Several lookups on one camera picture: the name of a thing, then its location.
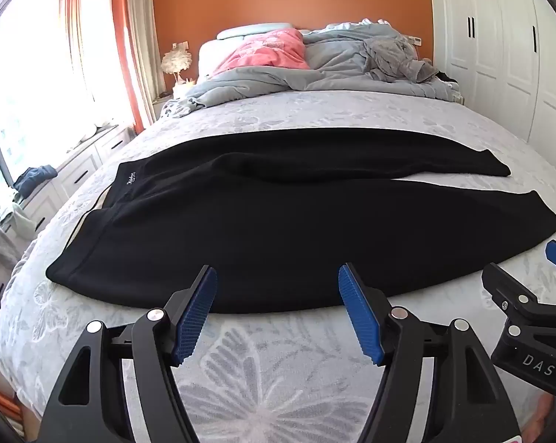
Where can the white wardrobe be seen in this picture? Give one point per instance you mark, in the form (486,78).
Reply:
(504,46)

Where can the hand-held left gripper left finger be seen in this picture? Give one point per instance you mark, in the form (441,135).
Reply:
(195,318)

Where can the grey duvet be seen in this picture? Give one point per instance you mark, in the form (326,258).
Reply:
(333,60)

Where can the pink pillow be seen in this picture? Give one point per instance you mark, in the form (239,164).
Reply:
(264,50)

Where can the white wall switch panel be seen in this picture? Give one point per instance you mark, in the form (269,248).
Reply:
(415,40)

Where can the orange striped item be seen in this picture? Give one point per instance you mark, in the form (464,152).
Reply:
(1,408)

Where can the orange curtain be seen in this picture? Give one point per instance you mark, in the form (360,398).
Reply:
(123,46)

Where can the black pants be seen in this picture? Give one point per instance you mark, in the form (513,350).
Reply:
(259,221)

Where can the white drawer cabinet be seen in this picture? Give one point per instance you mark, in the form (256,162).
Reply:
(79,166)

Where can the grey butterfly bedspread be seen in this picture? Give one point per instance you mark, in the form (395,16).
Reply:
(278,110)

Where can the pale padded headboard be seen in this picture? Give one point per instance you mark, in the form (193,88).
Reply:
(208,57)

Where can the white feather lamp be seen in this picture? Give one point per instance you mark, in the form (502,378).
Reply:
(176,60)

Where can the white nightstand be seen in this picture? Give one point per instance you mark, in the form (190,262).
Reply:
(161,108)

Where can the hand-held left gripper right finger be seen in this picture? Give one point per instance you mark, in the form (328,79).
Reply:
(358,314)

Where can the window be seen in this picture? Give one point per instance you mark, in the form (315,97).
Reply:
(33,83)

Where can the crumpled grey garment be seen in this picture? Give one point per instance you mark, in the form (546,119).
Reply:
(395,57)

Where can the blue cloth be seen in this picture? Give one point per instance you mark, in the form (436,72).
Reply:
(34,179)

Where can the pale clothing pile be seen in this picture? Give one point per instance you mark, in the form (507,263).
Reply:
(8,235)

